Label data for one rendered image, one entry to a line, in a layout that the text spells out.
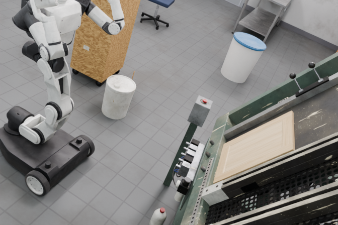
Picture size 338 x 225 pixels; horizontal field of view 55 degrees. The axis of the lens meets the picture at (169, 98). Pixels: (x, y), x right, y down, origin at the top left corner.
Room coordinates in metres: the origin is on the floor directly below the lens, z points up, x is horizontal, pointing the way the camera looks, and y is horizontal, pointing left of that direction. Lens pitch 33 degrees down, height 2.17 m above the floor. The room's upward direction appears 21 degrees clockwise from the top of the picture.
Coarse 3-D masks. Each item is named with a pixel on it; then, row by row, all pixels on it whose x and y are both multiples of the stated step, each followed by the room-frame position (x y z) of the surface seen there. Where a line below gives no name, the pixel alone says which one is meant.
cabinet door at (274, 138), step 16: (288, 112) 1.65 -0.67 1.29; (256, 128) 1.67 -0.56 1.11; (272, 128) 1.58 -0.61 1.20; (288, 128) 1.49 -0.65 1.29; (224, 144) 1.68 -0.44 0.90; (240, 144) 1.58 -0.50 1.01; (256, 144) 1.50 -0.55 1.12; (272, 144) 1.42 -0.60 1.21; (288, 144) 1.35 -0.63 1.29; (224, 160) 1.49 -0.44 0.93; (240, 160) 1.41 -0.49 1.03; (256, 160) 1.34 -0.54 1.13; (224, 176) 1.33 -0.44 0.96
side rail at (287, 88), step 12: (324, 60) 2.00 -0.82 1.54; (336, 60) 1.96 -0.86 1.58; (300, 72) 2.02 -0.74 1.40; (312, 72) 1.97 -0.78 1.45; (324, 72) 1.96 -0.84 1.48; (336, 72) 1.95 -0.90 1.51; (288, 84) 1.98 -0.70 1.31; (300, 84) 1.97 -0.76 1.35; (264, 96) 1.99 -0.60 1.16; (276, 96) 1.98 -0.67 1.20; (288, 96) 1.97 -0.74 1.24; (240, 108) 2.00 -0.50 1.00; (252, 108) 1.99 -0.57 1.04; (264, 108) 1.98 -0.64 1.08; (240, 120) 1.99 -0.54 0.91
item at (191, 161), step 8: (192, 144) 1.72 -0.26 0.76; (200, 144) 1.79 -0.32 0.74; (192, 152) 1.65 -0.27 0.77; (200, 152) 1.70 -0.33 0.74; (184, 160) 1.56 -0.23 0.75; (192, 160) 1.57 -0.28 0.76; (200, 160) 1.61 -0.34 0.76; (184, 168) 1.50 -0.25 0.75; (192, 168) 1.53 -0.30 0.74; (184, 176) 1.49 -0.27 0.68; (192, 176) 1.46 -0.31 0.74; (176, 184) 1.36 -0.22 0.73; (184, 184) 1.36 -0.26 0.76; (192, 184) 1.36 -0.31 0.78; (184, 192) 1.34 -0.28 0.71; (176, 200) 1.35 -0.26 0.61; (184, 200) 1.34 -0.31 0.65
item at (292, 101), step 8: (336, 80) 1.72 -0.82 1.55; (320, 88) 1.73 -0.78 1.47; (304, 96) 1.73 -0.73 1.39; (280, 104) 1.76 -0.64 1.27; (288, 104) 1.74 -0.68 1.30; (264, 112) 1.77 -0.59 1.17; (272, 112) 1.74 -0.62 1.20; (248, 120) 1.78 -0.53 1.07; (256, 120) 1.75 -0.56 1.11; (264, 120) 1.75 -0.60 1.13; (232, 128) 1.79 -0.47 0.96; (240, 128) 1.76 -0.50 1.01; (248, 128) 1.75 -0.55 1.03; (232, 136) 1.76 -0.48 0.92
